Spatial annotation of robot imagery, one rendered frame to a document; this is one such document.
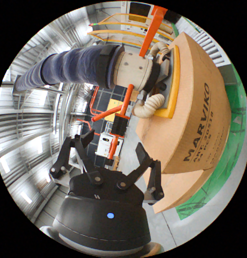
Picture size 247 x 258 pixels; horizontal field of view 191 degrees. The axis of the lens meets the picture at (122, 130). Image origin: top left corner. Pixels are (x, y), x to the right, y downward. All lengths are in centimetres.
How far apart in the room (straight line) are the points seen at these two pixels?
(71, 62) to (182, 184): 91
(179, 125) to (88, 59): 34
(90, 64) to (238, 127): 127
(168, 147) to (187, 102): 12
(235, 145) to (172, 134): 98
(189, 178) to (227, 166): 61
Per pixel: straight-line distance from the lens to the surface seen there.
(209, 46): 109
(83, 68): 32
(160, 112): 25
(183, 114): 20
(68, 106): 598
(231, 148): 109
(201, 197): 119
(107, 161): 33
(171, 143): 20
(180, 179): 66
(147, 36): 26
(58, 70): 43
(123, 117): 28
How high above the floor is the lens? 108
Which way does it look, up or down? 5 degrees down
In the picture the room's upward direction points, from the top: 74 degrees counter-clockwise
